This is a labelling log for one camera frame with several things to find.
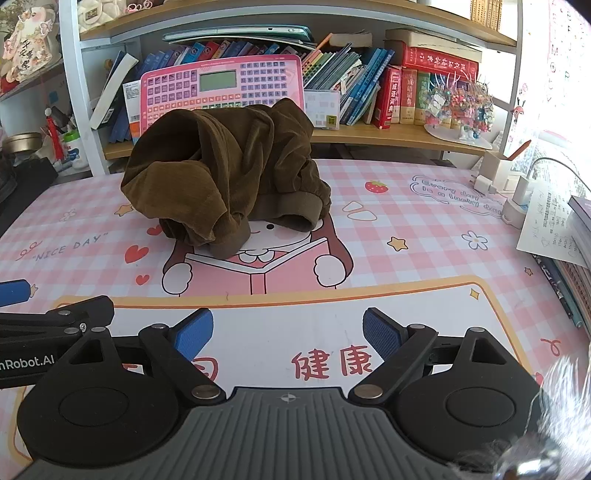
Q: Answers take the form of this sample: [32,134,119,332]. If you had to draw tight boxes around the alphabet wall poster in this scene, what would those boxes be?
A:
[515,0,591,153]

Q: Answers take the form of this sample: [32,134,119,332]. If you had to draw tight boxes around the white and wooden bookshelf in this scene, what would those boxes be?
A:
[58,0,525,176]

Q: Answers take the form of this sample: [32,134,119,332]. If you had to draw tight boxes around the white bottle with green cap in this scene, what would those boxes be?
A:
[61,131,89,169]

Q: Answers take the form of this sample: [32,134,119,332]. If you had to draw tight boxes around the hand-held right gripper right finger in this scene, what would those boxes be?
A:
[347,307,539,401]

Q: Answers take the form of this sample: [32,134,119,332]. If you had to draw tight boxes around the pink toy learning tablet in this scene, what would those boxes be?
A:
[140,54,305,139]

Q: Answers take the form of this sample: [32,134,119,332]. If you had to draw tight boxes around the slim red dictionary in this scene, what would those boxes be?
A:
[399,67,419,125]

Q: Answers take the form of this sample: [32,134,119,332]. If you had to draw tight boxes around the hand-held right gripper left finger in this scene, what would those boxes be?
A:
[46,308,228,401]

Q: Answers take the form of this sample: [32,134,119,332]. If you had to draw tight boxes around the orange-edged flat-lying book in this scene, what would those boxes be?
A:
[318,30,373,49]

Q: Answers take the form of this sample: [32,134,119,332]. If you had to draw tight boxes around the red pen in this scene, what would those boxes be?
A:
[44,108,66,163]

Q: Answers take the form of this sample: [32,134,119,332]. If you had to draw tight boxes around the thick beige flat-lying book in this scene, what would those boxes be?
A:
[385,28,482,52]

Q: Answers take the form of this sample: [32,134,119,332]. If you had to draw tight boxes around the row of yellow books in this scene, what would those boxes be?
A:
[470,0,505,33]

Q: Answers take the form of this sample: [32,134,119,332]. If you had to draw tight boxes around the white barcode box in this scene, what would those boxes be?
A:
[122,80,145,145]

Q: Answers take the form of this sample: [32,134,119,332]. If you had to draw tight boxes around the round gold tin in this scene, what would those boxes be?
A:
[2,132,45,156]

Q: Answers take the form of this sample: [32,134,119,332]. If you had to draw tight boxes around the pink decorative paper figure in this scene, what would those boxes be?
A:
[0,4,62,94]

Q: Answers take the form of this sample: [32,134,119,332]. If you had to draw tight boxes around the brown corduroy pants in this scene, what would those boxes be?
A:
[121,98,332,260]

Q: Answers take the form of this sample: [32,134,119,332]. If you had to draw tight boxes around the thick red dictionary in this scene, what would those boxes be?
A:
[372,65,403,130]

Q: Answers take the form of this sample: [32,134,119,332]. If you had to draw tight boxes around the pink checkered cartoon desk mat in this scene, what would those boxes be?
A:
[0,159,591,480]

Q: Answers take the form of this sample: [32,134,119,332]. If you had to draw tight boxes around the green thick book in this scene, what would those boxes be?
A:
[414,70,433,126]

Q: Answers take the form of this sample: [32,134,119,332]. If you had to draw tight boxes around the stack of books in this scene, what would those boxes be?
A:
[567,194,591,278]

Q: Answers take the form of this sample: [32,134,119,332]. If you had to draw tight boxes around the white power adapter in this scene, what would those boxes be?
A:
[501,175,537,228]

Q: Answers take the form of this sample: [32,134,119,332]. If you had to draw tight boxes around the fluffy white cuff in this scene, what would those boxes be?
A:
[526,353,591,480]

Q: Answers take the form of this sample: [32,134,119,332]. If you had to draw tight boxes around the row of slanted colourful books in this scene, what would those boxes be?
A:
[302,46,396,126]

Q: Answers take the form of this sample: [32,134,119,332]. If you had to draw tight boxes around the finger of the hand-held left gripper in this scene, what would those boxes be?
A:
[0,295,115,341]
[0,280,38,308]

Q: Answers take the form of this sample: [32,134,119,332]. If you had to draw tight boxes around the black and white paperback book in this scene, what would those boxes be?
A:
[89,50,140,131]

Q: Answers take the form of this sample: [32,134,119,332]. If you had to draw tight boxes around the red flat-lying book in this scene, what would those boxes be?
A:
[401,46,482,73]

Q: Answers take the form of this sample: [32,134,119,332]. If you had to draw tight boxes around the white quilted purse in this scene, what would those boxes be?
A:
[76,0,129,34]

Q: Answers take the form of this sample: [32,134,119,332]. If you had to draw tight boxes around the colourful bead tree ornament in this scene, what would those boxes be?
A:
[422,74,496,151]

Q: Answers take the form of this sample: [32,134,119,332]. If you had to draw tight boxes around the white pen holder box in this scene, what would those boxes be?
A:
[479,138,533,193]

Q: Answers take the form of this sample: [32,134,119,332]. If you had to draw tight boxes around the row of blue books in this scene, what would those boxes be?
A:
[139,39,306,68]

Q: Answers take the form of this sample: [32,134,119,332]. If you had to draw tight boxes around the white cable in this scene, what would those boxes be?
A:
[530,157,591,197]

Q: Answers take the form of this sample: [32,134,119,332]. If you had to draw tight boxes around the blue pens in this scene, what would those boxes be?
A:
[531,253,586,329]

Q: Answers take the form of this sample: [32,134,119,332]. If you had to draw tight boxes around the handwritten paper sheet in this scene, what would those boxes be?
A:
[515,185,591,269]

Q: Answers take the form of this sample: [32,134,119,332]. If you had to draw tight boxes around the white plug charger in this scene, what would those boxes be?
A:
[470,174,498,195]

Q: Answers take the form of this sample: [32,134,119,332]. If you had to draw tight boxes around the teal flat laptop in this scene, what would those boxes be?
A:
[161,25,313,47]

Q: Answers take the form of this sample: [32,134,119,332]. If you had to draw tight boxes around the black case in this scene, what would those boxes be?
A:
[0,156,59,205]

